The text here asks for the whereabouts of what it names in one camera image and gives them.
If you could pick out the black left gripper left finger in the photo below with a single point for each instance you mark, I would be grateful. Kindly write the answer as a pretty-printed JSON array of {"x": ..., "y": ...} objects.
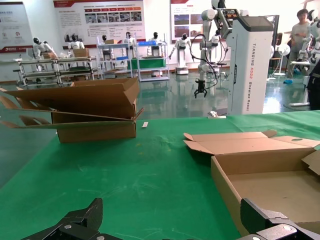
[{"x": 82, "y": 222}]

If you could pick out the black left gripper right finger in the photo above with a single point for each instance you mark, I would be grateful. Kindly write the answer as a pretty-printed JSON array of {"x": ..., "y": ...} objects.
[{"x": 275, "y": 230}]

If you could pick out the grey robot arm with claw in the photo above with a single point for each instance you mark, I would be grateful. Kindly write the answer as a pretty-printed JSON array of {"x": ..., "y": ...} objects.
[{"x": 206, "y": 37}]

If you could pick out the open cardboard box with divider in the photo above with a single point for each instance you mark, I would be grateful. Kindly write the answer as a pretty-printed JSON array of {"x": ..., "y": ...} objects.
[{"x": 250, "y": 150}]

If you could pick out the large brown cardboard box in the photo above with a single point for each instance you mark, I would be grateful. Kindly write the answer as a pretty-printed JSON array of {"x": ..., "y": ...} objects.
[{"x": 100, "y": 132}]

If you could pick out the flattened brown cardboard box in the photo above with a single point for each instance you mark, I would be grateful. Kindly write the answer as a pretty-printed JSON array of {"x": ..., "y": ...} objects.
[{"x": 87, "y": 97}]

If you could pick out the small cardboard box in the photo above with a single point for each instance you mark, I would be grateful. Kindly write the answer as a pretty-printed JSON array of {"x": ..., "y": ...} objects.
[{"x": 81, "y": 52}]

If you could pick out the green table cloth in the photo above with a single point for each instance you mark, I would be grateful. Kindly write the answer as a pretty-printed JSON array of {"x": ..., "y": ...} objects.
[{"x": 137, "y": 175}]

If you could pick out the small white label strip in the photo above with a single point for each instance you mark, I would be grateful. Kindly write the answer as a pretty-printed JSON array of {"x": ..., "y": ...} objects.
[{"x": 145, "y": 124}]

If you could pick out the white desk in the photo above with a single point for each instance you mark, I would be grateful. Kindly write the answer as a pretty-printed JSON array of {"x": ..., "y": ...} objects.
[{"x": 298, "y": 103}]

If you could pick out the silver metal table clip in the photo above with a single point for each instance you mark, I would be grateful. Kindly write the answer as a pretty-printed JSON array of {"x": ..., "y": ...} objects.
[{"x": 213, "y": 114}]

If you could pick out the person in dark clothes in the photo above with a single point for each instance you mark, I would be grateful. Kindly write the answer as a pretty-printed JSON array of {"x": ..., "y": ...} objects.
[{"x": 314, "y": 87}]

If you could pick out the grey pipe storage rack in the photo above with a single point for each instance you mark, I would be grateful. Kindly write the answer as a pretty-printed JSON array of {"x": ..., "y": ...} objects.
[{"x": 57, "y": 72}]

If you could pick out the white Tianqing kiosk robot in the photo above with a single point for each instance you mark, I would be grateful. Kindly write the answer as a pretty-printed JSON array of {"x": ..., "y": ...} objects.
[{"x": 250, "y": 62}]

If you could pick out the green panel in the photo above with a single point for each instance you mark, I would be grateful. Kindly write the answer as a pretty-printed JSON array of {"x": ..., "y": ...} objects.
[{"x": 147, "y": 63}]

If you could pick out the white blue shelf rack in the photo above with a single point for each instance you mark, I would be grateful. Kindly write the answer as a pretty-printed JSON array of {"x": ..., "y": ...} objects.
[{"x": 115, "y": 46}]

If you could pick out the white standing fan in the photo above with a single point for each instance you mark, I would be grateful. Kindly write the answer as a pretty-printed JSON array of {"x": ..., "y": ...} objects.
[{"x": 282, "y": 50}]

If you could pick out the humanoid robot on wheeled base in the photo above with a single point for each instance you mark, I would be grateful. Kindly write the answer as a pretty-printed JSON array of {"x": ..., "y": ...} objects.
[{"x": 183, "y": 52}]

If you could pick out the person in beige clothes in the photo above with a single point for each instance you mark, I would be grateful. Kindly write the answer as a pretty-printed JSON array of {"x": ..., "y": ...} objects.
[{"x": 300, "y": 32}]

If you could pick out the large white humanoid robot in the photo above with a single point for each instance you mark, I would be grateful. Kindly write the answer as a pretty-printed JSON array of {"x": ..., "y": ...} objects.
[{"x": 315, "y": 27}]

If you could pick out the wide red-trimmed wall poster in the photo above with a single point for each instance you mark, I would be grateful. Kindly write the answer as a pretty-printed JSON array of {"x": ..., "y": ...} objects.
[{"x": 100, "y": 22}]

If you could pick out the grey wall poster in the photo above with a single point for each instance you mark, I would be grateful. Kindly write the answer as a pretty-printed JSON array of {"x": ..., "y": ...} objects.
[{"x": 12, "y": 25}]

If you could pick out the wall poster with photos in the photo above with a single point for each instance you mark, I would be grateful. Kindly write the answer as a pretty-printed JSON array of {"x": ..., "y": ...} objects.
[{"x": 185, "y": 20}]

